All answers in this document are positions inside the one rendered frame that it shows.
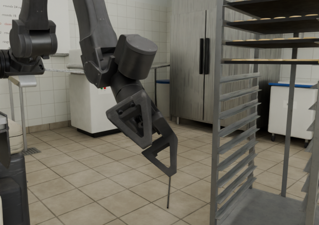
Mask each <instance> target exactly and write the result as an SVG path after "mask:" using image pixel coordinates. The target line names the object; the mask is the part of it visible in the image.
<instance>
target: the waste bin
mask: <svg viewBox="0 0 319 225"><path fill-rule="evenodd" d="M156 95H157V108H158V110H160V112H161V113H162V115H163V116H167V117H169V80H156Z"/></svg>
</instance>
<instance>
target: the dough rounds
mask: <svg viewBox="0 0 319 225"><path fill-rule="evenodd" d="M232 61H318V63H319V59H232Z"/></svg>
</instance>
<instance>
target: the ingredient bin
mask: <svg viewBox="0 0 319 225"><path fill-rule="evenodd" d="M317 83H318V82H313V81H295V87H294V99H293V111H292V123H291V137H296V138H301V139H305V144H304V148H307V146H308V144H309V140H311V139H312V138H313V136H314V132H312V131H306V130H307V129H308V128H309V126H310V125H311V124H312V123H313V121H314V120H315V116H316V111H315V110H308V109H309V108H310V107H311V106H312V105H313V104H314V103H315V102H316V101H317V96H318V88H310V87H312V86H313V85H315V84H317ZM269 85H271V96H270V110H269V124H268V132H270V133H272V138H271V140H272V141H275V134H280V135H286V123H287V111H288V99H289V87H290V80H286V81H279V82H278V83H269Z"/></svg>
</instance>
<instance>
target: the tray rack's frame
mask: <svg viewBox="0 0 319 225"><path fill-rule="evenodd" d="M297 52H298V48H292V56H291V59H297ZM254 58H260V49H254ZM259 66H260V64H254V66H253V72H254V73H256V72H259ZM295 75H296V65H291V74H290V87H289V99H288V111H287V123H286V136H285V148H284V161H283V173H282V185H281V195H278V194H275V193H271V192H267V191H263V190H260V189H256V188H253V187H252V186H253V184H251V185H250V187H249V188H248V189H247V190H246V191H245V192H244V193H243V194H242V196H241V197H240V198H239V199H238V200H237V201H236V202H235V203H234V205H233V206H232V207H231V208H230V209H229V210H228V211H227V213H226V214H225V215H224V216H223V217H222V218H221V219H220V220H218V221H217V224H216V225H299V224H300V221H301V218H302V216H303V213H304V212H302V211H299V209H300V207H301V204H302V202H303V201H301V200H297V199H294V198H290V197H286V187H287V175H288V164H289V152H290V140H291V123H292V111H293V99H294V87H295ZM258 82H259V78H253V87H254V86H258ZM257 98H258V92H255V93H252V101H253V100H255V99H257ZM255 112H257V106H254V107H252V108H251V114H253V113H255ZM314 225H319V205H317V206H316V209H315V217H314Z"/></svg>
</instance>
